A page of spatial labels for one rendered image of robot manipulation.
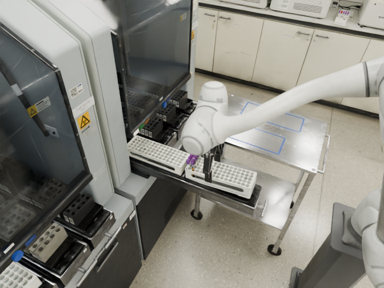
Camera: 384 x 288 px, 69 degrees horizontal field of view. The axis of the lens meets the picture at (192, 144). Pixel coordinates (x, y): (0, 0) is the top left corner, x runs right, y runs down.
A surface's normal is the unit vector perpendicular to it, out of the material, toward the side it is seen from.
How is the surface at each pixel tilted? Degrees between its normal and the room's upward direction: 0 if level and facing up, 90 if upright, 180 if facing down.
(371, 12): 90
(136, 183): 0
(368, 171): 0
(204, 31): 90
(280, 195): 0
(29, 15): 29
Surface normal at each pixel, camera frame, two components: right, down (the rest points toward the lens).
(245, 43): -0.41, 0.59
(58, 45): 0.48, -0.50
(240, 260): 0.04, -0.74
